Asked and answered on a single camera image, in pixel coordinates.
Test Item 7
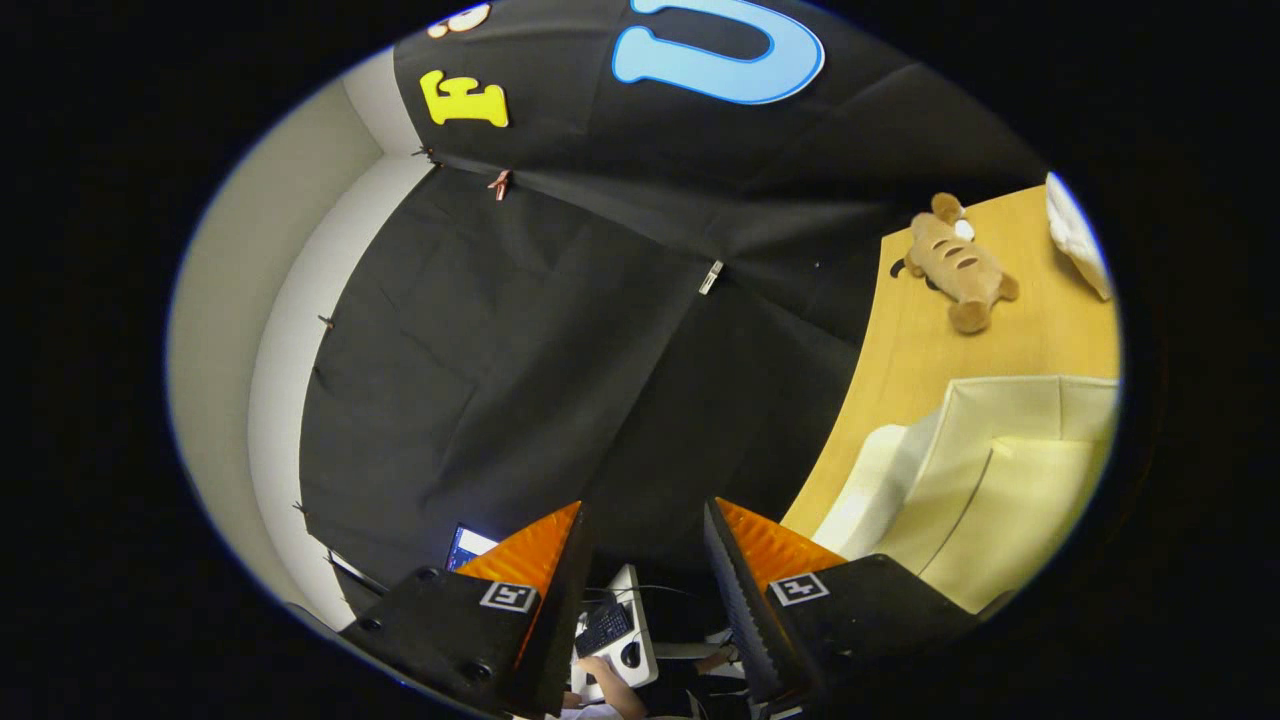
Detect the white desk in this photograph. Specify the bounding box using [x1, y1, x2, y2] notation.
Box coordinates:
[570, 563, 661, 703]

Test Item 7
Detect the black backdrop cloth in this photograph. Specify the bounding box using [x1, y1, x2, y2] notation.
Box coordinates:
[298, 0, 1051, 621]

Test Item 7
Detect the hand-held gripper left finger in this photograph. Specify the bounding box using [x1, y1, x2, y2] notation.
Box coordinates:
[338, 500, 593, 719]

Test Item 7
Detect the computer monitor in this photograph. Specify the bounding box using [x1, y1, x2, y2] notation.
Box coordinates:
[445, 523, 501, 573]

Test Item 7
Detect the black keyboard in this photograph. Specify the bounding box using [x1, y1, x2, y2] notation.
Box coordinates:
[575, 600, 634, 659]

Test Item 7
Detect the brown striped plush toy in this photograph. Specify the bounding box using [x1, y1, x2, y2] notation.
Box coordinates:
[890, 192, 1021, 336]

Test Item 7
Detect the white plush toy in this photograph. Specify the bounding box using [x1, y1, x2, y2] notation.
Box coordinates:
[1044, 172, 1114, 303]

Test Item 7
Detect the fabric storage box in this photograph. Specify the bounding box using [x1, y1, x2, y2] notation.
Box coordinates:
[812, 375, 1121, 616]

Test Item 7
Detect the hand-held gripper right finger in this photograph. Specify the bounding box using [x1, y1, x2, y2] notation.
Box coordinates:
[702, 497, 983, 706]

